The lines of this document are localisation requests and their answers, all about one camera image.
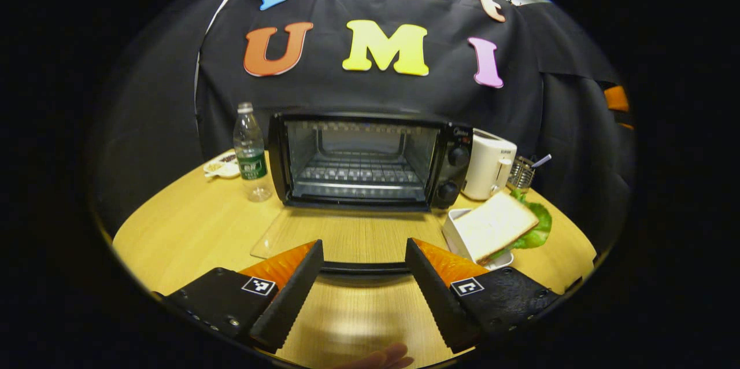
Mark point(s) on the black electric oven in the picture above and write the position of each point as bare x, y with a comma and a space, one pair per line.
455, 169

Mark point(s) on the metal spoon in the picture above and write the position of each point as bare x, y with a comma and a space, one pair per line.
542, 160

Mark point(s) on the sandwich with lettuce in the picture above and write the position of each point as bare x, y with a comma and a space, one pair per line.
494, 224

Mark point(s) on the white square dish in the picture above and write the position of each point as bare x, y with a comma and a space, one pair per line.
451, 230

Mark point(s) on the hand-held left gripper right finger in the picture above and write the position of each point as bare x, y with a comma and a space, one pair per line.
442, 299

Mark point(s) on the white divided snack dish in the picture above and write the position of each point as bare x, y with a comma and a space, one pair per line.
222, 168

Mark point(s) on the black backdrop cloth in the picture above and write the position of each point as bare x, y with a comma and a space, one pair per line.
370, 94

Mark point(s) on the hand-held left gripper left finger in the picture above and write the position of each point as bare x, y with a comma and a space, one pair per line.
289, 302

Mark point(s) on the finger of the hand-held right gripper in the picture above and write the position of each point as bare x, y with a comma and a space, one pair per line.
616, 98

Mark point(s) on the clear water bottle green label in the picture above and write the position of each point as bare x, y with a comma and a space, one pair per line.
251, 161

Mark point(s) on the white toaster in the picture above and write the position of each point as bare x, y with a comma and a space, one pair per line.
485, 163

